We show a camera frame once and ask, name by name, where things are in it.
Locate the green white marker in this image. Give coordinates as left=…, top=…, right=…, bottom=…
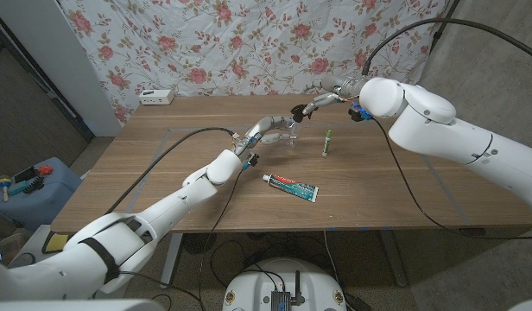
left=321, top=130, right=333, bottom=158

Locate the yellow blue rattle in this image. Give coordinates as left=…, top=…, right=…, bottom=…
left=0, top=175, right=13, bottom=203

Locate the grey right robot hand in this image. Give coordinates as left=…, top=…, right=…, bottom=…
left=302, top=75, right=366, bottom=117

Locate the black backdrop pole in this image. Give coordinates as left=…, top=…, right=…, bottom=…
left=428, top=0, right=461, bottom=55

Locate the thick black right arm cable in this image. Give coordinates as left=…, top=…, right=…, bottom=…
left=361, top=16, right=532, bottom=77

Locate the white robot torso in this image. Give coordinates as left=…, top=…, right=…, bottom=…
left=222, top=257, right=348, bottom=311

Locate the floral backdrop cloth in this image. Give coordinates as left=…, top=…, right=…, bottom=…
left=58, top=0, right=451, bottom=126

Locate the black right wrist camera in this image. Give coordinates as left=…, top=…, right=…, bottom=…
left=347, top=103, right=374, bottom=123

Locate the toothpaste tube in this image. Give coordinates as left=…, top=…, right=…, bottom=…
left=262, top=173, right=320, bottom=204

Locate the grey tape table outline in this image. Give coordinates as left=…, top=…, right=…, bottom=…
left=127, top=123, right=470, bottom=226

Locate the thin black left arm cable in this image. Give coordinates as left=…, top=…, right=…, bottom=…
left=196, top=166, right=250, bottom=311

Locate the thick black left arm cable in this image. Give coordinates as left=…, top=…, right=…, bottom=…
left=104, top=126, right=238, bottom=215

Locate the clear plastic spray bottle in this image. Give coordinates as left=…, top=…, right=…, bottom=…
left=282, top=120, right=300, bottom=150

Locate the blue storage box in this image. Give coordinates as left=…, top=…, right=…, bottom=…
left=0, top=156, right=84, bottom=232

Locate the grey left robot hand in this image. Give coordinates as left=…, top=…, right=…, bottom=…
left=233, top=115, right=300, bottom=157

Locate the white table leg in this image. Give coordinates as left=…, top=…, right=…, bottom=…
left=159, top=232, right=184, bottom=290
left=377, top=229, right=409, bottom=289

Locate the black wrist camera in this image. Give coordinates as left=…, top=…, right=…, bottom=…
left=347, top=103, right=374, bottom=123
left=243, top=153, right=261, bottom=172

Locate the white power strip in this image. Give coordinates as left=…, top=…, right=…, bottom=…
left=138, top=88, right=175, bottom=106

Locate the black bristle brush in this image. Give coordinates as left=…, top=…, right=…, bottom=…
left=22, top=175, right=46, bottom=194

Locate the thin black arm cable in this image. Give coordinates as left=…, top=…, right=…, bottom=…
left=371, top=118, right=532, bottom=241
left=196, top=166, right=250, bottom=311

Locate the black block toy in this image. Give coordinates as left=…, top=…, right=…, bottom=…
left=14, top=166, right=41, bottom=183

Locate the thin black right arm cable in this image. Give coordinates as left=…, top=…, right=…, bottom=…
left=371, top=118, right=532, bottom=241

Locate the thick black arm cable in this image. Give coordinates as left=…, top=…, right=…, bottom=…
left=361, top=16, right=532, bottom=77
left=104, top=126, right=238, bottom=215

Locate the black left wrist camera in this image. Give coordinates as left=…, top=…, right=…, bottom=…
left=243, top=153, right=261, bottom=172

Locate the yellow black floor mat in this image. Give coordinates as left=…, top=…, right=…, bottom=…
left=41, top=231, right=77, bottom=255

